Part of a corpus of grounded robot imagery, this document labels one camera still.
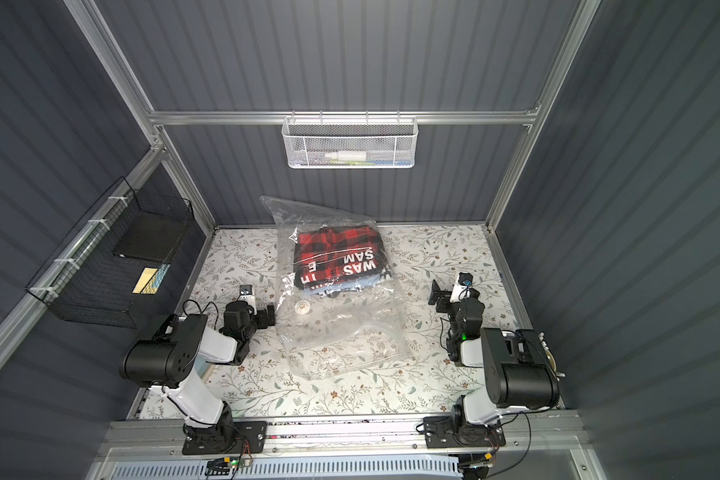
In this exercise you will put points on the yellow notepad in basket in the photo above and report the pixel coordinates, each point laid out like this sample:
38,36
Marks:
148,282

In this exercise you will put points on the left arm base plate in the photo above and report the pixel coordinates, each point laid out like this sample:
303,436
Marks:
235,438

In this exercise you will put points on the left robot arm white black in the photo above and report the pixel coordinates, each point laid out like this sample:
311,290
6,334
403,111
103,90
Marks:
162,360

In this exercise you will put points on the white wire mesh basket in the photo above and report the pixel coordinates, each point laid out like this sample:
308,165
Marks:
388,145

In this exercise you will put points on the white bottle in basket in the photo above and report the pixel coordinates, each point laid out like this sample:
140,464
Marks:
346,157

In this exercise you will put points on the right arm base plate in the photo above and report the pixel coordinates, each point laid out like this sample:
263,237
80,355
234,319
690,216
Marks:
443,432

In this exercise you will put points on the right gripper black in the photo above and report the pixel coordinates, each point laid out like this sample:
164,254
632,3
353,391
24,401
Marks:
447,301

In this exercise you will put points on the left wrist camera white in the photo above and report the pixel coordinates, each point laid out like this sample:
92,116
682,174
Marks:
246,294

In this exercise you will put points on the aluminium front rail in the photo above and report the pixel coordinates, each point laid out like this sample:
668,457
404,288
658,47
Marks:
305,436

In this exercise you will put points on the black box in basket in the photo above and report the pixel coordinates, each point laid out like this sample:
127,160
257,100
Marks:
150,237

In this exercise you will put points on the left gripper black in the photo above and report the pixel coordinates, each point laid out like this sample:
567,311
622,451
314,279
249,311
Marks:
263,315

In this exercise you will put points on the red black plaid shirt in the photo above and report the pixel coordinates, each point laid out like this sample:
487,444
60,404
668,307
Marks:
333,259

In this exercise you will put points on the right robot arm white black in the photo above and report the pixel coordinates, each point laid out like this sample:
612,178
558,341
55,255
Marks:
519,378

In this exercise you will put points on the black wire basket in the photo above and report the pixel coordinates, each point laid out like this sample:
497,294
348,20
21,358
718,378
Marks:
86,283

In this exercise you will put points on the clear plastic vacuum bag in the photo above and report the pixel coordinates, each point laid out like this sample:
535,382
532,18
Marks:
325,336

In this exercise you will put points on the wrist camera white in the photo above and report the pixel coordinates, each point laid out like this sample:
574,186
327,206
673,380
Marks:
462,287
246,294

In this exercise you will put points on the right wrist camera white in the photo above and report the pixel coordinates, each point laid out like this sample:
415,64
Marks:
462,287

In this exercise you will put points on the white vented panel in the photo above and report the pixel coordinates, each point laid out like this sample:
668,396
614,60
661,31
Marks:
346,467

